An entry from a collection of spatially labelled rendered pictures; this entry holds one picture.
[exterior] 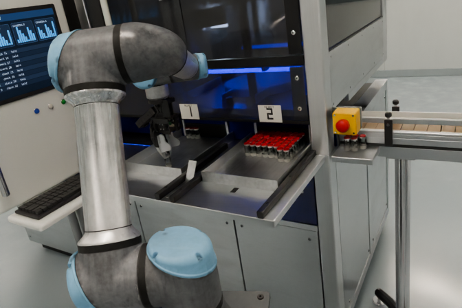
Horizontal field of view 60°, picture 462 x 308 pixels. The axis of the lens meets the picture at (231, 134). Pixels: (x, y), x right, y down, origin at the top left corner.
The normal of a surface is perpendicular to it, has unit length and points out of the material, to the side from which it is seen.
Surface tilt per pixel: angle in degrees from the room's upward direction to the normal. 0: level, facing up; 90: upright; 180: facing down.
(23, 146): 90
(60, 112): 90
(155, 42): 72
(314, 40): 90
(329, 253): 90
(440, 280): 0
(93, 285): 62
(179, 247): 8
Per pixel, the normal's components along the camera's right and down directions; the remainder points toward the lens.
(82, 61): 0.00, -0.07
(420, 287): -0.15, -0.93
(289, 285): -0.50, 0.36
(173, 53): 0.85, 0.17
